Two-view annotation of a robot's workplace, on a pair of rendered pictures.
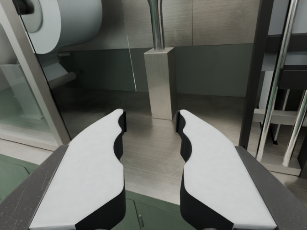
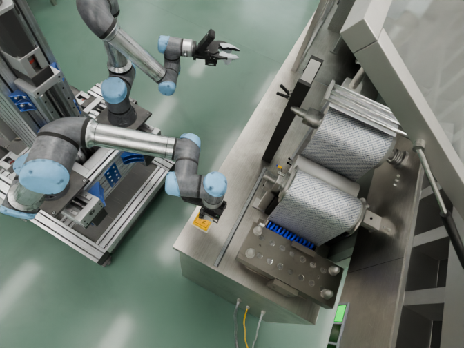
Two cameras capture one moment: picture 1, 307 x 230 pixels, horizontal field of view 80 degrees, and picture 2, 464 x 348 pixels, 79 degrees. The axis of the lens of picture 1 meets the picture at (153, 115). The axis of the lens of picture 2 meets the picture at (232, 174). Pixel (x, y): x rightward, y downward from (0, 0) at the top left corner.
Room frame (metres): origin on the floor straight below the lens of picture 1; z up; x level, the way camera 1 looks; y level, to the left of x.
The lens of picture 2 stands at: (-0.02, -1.08, 2.12)
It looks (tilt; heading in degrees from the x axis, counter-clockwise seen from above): 62 degrees down; 76
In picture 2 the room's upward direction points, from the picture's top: 17 degrees clockwise
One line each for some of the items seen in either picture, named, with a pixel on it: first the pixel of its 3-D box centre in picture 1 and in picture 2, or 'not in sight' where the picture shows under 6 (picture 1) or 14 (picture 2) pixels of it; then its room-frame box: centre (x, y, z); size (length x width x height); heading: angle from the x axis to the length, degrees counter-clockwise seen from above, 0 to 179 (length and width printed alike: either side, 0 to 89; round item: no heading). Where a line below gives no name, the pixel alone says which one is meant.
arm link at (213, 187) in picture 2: not in sight; (213, 188); (0.03, -0.71, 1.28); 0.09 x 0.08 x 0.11; 178
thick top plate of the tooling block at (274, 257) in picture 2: not in sight; (288, 264); (0.36, -0.89, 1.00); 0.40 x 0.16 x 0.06; 154
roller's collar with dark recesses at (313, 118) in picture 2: not in sight; (313, 118); (0.38, -0.42, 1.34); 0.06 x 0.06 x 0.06; 64
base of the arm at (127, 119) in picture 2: not in sight; (120, 110); (-0.46, -0.11, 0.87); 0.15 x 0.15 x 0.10
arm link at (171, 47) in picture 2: not in sight; (170, 46); (-0.19, 0.02, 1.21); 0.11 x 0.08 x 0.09; 178
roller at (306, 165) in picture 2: not in sight; (320, 182); (0.46, -0.60, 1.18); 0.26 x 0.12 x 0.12; 154
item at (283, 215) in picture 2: not in sight; (301, 224); (0.38, -0.76, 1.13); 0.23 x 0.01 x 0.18; 154
